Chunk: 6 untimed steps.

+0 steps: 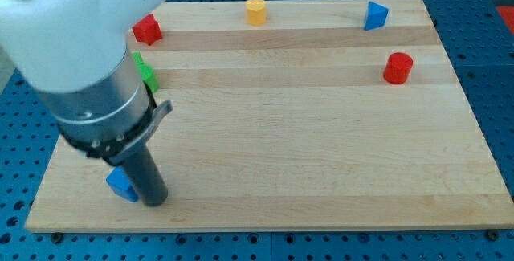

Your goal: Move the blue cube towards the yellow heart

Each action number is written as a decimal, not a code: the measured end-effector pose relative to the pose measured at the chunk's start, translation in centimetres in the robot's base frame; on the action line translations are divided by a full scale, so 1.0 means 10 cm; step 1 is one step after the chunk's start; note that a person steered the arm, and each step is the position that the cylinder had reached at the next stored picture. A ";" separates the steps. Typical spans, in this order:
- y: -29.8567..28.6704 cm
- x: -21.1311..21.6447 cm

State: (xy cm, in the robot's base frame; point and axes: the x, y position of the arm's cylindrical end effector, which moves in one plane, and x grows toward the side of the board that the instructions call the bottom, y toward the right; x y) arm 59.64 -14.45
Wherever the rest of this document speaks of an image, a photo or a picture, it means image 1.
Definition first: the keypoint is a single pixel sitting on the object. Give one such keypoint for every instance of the green block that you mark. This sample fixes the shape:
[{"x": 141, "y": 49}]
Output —
[{"x": 146, "y": 72}]

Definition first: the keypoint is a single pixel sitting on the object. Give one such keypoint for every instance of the red star block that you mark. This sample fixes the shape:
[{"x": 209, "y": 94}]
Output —
[{"x": 147, "y": 30}]

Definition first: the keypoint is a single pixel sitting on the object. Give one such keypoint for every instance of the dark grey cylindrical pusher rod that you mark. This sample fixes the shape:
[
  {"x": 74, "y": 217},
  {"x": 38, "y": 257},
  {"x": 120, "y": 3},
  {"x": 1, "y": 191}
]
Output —
[{"x": 145, "y": 177}]

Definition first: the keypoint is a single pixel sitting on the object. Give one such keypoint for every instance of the yellow hexagon block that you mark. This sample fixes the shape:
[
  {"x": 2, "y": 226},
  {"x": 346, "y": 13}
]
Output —
[{"x": 256, "y": 12}]

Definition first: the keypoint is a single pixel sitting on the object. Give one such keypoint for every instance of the blue triangle block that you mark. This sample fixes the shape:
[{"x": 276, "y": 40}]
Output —
[{"x": 376, "y": 16}]

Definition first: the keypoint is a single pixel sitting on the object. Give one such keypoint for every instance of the wooden board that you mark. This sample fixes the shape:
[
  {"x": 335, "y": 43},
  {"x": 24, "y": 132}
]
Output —
[{"x": 291, "y": 126}]

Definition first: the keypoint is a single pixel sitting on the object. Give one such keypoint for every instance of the blue cube block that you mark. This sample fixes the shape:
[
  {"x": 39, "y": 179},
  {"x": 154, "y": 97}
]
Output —
[{"x": 121, "y": 186}]

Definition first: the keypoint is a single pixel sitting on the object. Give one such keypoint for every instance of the silver flange with black clamp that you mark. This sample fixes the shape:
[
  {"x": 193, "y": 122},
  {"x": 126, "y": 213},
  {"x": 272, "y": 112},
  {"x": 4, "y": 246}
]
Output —
[{"x": 111, "y": 119}]

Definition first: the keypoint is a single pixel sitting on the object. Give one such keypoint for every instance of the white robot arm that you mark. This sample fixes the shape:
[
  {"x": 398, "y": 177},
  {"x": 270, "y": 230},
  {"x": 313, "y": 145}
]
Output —
[{"x": 75, "y": 55}]

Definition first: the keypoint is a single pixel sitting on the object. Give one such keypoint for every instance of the red cylinder block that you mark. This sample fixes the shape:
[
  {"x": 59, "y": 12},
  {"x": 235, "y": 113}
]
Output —
[{"x": 398, "y": 67}]

